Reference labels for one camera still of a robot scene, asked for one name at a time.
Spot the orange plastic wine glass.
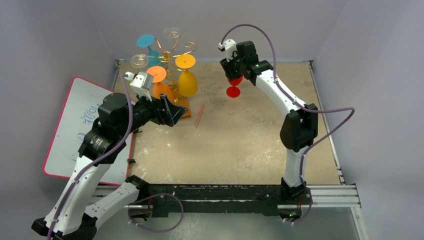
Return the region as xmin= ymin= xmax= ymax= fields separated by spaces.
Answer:
xmin=146 ymin=65 xmax=175 ymax=103

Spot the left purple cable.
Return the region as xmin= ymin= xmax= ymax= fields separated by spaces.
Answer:
xmin=46 ymin=74 xmax=135 ymax=240

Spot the blue plastic wine glass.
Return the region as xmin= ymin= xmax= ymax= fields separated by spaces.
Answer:
xmin=136 ymin=34 xmax=165 ymax=67

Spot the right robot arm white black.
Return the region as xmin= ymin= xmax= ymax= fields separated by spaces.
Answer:
xmin=218 ymin=39 xmax=318 ymax=204

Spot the gold wire wine glass rack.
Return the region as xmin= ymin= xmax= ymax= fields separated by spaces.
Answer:
xmin=151 ymin=32 xmax=197 ymax=88

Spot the wooden rack base board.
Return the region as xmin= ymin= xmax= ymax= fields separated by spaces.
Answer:
xmin=172 ymin=89 xmax=192 ymax=119

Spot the red plastic wine glass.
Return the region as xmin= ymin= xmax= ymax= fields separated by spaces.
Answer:
xmin=226 ymin=77 xmax=243 ymax=98

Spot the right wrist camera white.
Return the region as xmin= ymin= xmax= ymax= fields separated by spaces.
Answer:
xmin=218 ymin=39 xmax=238 ymax=62

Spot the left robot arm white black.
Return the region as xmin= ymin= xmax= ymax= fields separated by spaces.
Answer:
xmin=31 ymin=93 xmax=187 ymax=240

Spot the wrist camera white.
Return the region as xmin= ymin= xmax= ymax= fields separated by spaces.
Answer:
xmin=218 ymin=39 xmax=238 ymax=62
xmin=123 ymin=71 xmax=154 ymax=102

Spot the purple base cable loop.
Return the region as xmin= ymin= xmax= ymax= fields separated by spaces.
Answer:
xmin=127 ymin=192 xmax=185 ymax=233

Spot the whiteboard with pink frame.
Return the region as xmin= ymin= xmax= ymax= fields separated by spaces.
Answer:
xmin=42 ymin=76 xmax=137 ymax=186

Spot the clear wine glass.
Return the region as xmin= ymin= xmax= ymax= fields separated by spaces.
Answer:
xmin=129 ymin=53 xmax=150 ymax=75
xmin=162 ymin=27 xmax=181 ymax=40

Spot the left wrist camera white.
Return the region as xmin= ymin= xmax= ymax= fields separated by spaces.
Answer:
xmin=123 ymin=71 xmax=154 ymax=102

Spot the yellow plastic wine glass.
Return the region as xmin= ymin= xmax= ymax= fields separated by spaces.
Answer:
xmin=175 ymin=54 xmax=198 ymax=97

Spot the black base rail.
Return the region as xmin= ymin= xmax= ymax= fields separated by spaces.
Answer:
xmin=127 ymin=174 xmax=314 ymax=220

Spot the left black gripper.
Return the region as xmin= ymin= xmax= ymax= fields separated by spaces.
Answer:
xmin=118 ymin=87 xmax=187 ymax=137

